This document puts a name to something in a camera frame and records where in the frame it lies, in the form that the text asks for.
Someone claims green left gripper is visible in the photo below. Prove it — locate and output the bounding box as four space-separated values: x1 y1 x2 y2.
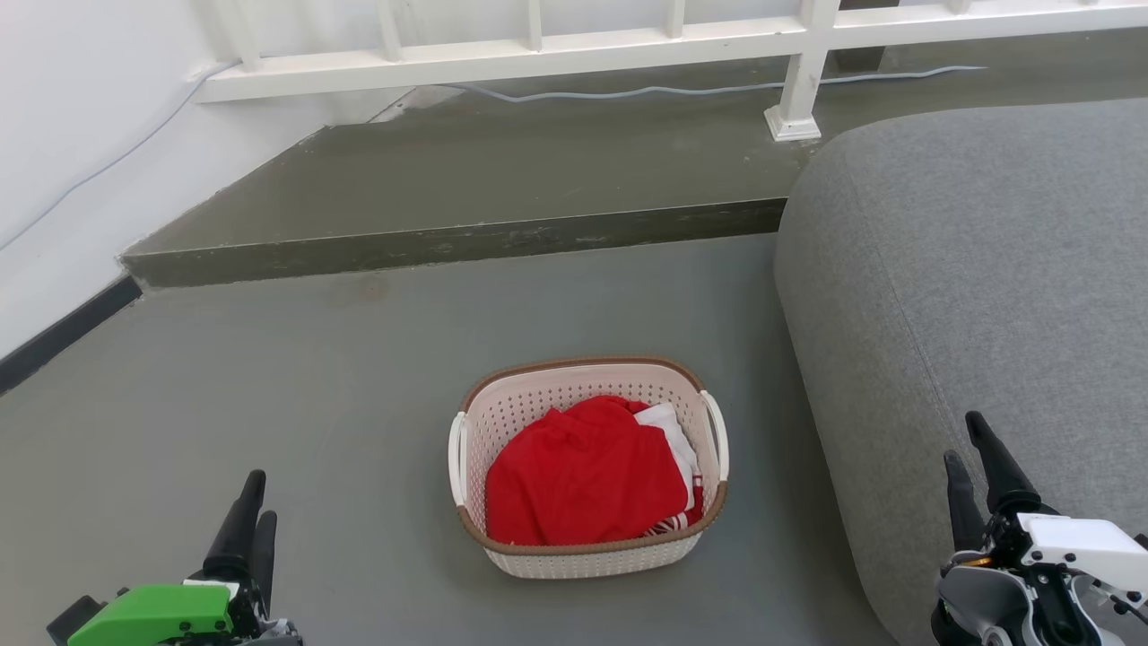
47 469 304 646

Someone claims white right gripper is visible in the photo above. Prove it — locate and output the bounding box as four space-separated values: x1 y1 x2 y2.
942 411 1148 620

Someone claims white perforated plastic laundry basket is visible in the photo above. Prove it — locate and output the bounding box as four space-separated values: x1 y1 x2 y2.
448 355 730 580

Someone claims grey fabric sofa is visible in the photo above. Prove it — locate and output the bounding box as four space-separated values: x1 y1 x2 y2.
774 97 1148 646

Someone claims black baseboard strip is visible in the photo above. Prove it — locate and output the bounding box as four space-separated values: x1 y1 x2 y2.
0 274 144 396

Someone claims white garment with red stripes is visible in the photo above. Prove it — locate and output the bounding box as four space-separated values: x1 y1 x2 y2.
635 403 704 537

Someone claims white wooden railing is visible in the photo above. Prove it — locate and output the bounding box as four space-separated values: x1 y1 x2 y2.
193 0 1148 143

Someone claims thin white wall cable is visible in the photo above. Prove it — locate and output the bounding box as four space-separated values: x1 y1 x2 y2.
0 61 239 252

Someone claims grey cable on step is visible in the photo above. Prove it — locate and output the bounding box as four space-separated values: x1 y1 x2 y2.
439 65 987 104

